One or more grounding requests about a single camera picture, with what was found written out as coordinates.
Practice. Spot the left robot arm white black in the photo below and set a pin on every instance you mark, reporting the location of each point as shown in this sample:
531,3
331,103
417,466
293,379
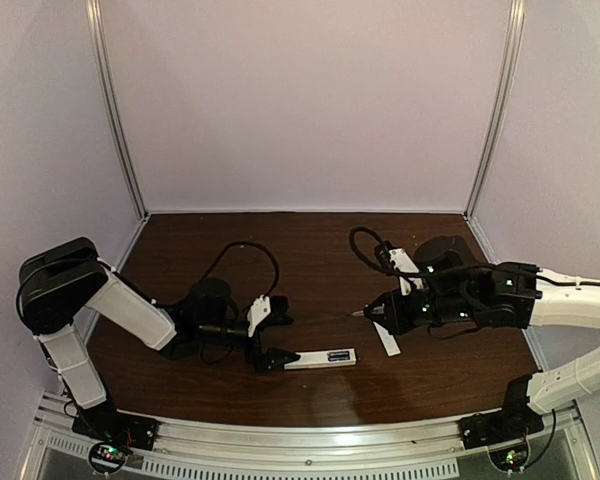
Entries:
57,284

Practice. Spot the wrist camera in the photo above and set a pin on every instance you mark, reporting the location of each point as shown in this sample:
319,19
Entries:
261,307
397,259

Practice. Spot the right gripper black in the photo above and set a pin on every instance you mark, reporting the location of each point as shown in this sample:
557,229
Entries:
397,310

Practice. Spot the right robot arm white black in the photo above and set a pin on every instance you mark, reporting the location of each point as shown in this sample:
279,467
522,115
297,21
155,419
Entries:
443,283

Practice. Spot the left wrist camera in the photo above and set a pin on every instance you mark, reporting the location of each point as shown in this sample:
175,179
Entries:
261,307

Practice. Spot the aluminium frame post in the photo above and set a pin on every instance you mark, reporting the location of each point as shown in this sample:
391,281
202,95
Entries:
103,66
506,76

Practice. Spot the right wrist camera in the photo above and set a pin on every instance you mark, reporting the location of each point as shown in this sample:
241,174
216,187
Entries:
397,259

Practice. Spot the right aluminium frame post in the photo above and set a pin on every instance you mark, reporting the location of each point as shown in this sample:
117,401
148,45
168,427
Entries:
506,76

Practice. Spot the front aluminium rail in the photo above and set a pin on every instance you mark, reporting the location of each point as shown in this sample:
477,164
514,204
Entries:
430,449

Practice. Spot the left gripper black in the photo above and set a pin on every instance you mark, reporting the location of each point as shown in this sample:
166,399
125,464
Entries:
259,342

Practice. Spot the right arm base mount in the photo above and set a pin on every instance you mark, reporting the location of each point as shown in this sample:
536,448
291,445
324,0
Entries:
513,421

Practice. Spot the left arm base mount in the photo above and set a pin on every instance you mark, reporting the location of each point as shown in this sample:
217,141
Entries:
104,422

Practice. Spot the white battery cover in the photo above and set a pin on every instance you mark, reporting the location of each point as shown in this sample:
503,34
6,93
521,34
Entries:
388,341

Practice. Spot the left aluminium frame post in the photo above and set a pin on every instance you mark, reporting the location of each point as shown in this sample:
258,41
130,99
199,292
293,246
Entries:
103,66

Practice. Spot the white remote control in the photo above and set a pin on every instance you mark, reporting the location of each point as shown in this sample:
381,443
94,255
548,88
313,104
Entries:
319,360

